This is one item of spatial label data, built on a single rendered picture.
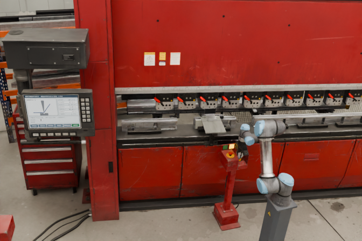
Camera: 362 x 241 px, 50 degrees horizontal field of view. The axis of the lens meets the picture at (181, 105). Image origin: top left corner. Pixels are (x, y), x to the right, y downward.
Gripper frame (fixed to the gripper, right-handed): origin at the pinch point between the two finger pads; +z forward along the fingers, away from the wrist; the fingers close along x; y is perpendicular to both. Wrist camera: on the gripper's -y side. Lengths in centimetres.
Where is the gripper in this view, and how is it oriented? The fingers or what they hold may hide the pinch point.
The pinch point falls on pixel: (239, 158)
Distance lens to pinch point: 350.6
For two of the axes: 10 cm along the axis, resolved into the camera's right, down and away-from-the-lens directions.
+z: -0.8, 8.2, 5.6
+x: -9.5, 1.1, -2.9
